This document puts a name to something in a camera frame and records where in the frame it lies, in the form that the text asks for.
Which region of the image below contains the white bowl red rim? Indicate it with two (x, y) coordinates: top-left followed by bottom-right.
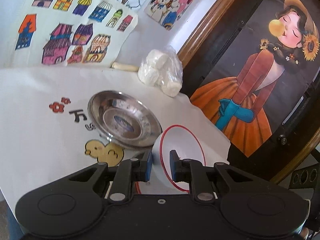
(151, 125), (206, 193)

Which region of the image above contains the steel plate stack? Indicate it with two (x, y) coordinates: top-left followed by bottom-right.
(87, 90), (163, 150)

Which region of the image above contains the white printed table mat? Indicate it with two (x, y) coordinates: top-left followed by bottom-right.
(1, 67), (231, 209)

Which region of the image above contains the orange dress girl painting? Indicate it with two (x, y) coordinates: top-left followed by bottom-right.
(190, 0), (319, 157)

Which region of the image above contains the wooden stick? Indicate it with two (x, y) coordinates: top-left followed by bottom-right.
(111, 62), (139, 72)

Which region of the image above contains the bag of white rolls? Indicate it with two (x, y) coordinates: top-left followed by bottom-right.
(138, 46), (183, 98)

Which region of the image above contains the colourful houses drawing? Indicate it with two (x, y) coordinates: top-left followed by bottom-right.
(1, 0), (138, 68)

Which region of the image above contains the girl with teddy drawing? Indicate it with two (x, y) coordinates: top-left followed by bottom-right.
(144, 0), (193, 30)

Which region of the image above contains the brown wooden frame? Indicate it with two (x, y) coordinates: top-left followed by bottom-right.
(177, 0), (252, 68)

